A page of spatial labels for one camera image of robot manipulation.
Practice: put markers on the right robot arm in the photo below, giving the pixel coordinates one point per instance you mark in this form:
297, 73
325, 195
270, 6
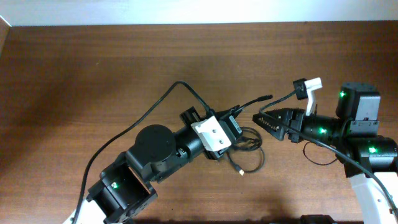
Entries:
369, 159

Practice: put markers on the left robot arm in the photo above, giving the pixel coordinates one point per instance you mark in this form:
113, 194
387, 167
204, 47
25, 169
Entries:
124, 188

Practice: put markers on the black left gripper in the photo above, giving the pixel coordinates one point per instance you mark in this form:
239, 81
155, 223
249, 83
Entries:
188, 116

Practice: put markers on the black base block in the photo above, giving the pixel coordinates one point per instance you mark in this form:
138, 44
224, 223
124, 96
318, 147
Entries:
316, 219

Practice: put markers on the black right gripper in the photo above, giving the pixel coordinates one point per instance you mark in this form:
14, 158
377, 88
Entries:
296, 121

